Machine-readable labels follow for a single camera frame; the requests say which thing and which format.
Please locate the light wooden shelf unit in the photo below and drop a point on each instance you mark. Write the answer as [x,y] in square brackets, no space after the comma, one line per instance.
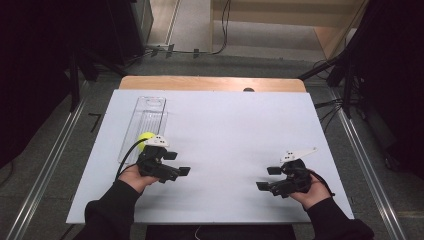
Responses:
[300,13]

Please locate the wooden table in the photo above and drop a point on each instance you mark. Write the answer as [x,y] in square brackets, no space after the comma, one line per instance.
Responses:
[200,83]

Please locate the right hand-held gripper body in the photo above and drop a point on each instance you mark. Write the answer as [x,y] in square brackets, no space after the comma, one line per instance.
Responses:
[295,181]

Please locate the black metal stand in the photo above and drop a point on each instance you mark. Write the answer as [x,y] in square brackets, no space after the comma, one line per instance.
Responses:
[346,90]
[75,83]

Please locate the person's dark clothing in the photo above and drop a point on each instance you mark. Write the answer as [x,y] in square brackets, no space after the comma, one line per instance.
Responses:
[233,233]

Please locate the person's right hand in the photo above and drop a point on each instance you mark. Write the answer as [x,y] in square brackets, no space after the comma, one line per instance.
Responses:
[311,195]

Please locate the grey cabinet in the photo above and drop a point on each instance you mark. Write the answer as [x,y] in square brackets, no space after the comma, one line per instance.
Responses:
[143,20]

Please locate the dark curtain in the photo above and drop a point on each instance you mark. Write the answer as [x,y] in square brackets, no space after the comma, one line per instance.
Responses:
[393,83]
[33,66]

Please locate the white table board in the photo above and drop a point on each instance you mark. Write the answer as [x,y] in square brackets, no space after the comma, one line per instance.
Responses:
[226,133]

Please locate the metal floor rail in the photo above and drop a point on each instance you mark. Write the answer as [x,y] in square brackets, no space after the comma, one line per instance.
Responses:
[50,166]
[366,166]

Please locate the person's left hand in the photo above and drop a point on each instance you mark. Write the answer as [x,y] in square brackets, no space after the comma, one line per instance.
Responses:
[136,180]

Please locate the clear plastic tray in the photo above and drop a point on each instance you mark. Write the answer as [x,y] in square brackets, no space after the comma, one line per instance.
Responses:
[148,116]

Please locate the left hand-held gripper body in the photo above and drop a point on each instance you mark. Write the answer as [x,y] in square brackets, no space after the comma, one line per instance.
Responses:
[155,166]

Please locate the yellow tennis ball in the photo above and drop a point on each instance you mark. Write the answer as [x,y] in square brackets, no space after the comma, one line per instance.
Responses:
[144,137]

